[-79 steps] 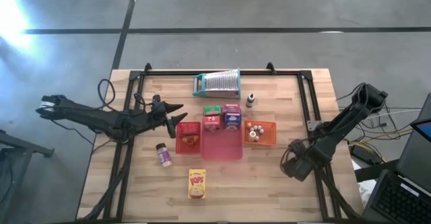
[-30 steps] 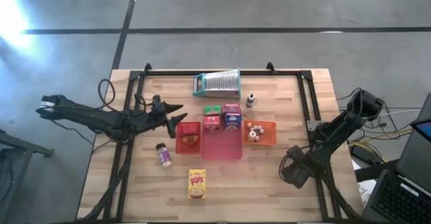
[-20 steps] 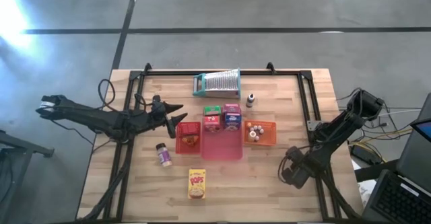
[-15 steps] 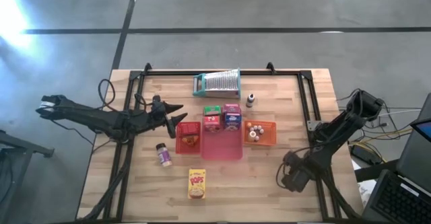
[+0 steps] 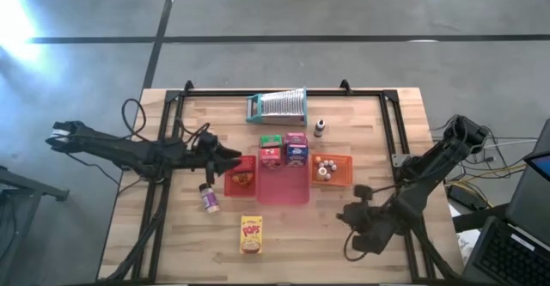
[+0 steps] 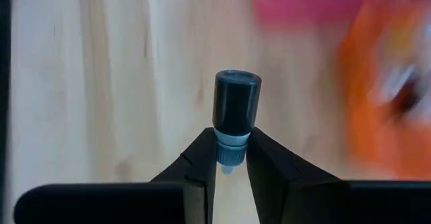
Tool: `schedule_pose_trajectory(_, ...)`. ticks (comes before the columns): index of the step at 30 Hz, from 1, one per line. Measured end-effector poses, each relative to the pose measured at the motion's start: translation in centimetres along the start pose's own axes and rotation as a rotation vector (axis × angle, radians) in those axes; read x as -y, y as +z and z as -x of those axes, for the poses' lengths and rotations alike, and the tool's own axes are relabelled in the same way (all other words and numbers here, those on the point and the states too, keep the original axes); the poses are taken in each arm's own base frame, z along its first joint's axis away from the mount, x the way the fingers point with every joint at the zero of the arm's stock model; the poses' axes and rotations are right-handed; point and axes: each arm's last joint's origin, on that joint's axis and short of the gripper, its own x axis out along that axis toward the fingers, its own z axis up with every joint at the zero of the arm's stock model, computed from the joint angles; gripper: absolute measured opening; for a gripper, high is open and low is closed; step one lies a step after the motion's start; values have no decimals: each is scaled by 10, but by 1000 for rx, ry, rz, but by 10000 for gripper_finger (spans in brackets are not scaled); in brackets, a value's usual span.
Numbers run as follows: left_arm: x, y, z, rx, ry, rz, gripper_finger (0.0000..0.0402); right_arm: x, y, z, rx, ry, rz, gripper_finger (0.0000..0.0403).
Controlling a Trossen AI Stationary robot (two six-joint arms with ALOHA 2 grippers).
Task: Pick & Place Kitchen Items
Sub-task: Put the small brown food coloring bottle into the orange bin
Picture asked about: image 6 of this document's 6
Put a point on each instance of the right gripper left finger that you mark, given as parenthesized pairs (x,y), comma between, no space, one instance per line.
(198,170)

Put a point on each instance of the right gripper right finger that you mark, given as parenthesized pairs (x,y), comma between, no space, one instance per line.
(286,183)

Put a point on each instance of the orange plastic basket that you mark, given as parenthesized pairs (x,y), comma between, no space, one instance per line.
(367,116)

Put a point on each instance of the pink translucent plastic bin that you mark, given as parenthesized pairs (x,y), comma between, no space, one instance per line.
(303,2)

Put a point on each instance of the black aluminium rig frame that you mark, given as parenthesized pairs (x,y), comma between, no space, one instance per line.
(4,82)

